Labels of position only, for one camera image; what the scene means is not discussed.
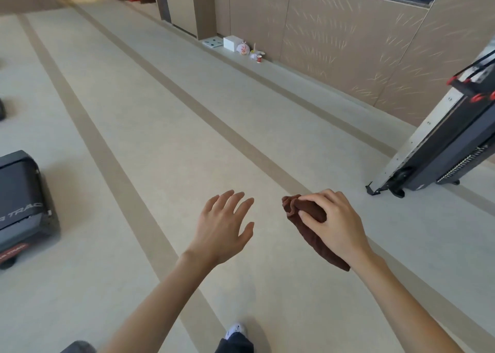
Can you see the black weight rack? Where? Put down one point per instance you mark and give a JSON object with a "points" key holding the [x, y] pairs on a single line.
{"points": [[452, 143]]}

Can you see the grey treadmill with red label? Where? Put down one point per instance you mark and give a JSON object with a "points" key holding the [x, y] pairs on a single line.
{"points": [[23, 198]]}

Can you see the person's right forearm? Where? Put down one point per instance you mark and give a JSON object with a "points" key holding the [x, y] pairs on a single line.
{"points": [[402, 306]]}

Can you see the person's left hand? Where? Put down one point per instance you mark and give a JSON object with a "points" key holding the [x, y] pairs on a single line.
{"points": [[220, 232]]}

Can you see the plastic bag with red print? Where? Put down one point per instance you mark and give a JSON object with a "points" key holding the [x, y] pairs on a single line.
{"points": [[243, 49]]}

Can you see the person's left forearm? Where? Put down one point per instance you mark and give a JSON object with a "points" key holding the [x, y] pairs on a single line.
{"points": [[154, 310]]}

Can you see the wooden shelf cabinet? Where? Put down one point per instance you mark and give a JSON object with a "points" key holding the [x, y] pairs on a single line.
{"points": [[189, 4]]}

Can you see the white box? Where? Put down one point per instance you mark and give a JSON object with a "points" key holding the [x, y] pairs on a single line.
{"points": [[233, 44]]}

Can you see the person's right hand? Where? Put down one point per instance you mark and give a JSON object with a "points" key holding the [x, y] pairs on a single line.
{"points": [[344, 229]]}

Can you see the brown cleaning cloth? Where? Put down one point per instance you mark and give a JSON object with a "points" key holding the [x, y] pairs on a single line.
{"points": [[297, 209]]}

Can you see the person's dark blue trousers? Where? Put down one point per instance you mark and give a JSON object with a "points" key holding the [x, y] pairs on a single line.
{"points": [[236, 345]]}

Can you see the person's white shoe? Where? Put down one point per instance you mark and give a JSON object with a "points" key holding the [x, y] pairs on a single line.
{"points": [[236, 330]]}

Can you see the white bathroom scale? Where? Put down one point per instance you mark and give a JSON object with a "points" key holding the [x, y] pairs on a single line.
{"points": [[213, 43]]}

